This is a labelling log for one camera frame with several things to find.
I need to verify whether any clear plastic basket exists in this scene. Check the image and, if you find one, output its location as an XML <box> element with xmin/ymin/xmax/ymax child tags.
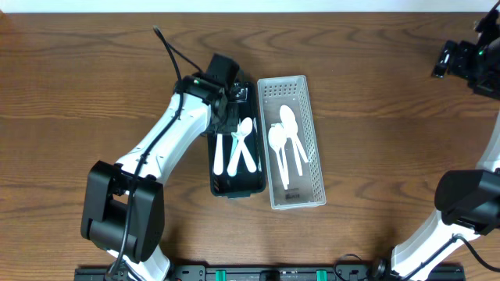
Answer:
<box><xmin>257</xmin><ymin>75</ymin><xmax>327</xmax><ymax>209</ymax></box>

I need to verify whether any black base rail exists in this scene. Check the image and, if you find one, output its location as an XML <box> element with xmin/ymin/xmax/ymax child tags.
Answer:
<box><xmin>73</xmin><ymin>260</ymin><xmax>466</xmax><ymax>281</ymax></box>

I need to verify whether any black plastic basket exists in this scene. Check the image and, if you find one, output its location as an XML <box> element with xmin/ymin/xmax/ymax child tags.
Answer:
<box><xmin>206</xmin><ymin>81</ymin><xmax>266</xmax><ymax>199</ymax></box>

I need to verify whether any white spoon pair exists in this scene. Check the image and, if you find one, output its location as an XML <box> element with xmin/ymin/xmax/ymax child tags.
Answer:
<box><xmin>274</xmin><ymin>123</ymin><xmax>290</xmax><ymax>186</ymax></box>
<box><xmin>280</xmin><ymin>105</ymin><xmax>309</xmax><ymax>163</ymax></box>

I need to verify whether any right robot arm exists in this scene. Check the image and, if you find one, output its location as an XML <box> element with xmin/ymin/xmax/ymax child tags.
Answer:
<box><xmin>373</xmin><ymin>37</ymin><xmax>499</xmax><ymax>280</ymax></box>

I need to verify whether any white fork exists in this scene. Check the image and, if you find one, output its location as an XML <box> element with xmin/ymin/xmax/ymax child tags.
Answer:
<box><xmin>228</xmin><ymin>137</ymin><xmax>238</xmax><ymax>166</ymax></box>
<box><xmin>213</xmin><ymin>133</ymin><xmax>223</xmax><ymax>176</ymax></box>
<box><xmin>229</xmin><ymin>132</ymin><xmax>257</xmax><ymax>173</ymax></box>

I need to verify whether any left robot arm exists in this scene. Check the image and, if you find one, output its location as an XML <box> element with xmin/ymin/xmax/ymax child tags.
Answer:
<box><xmin>80</xmin><ymin>73</ymin><xmax>243</xmax><ymax>280</ymax></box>

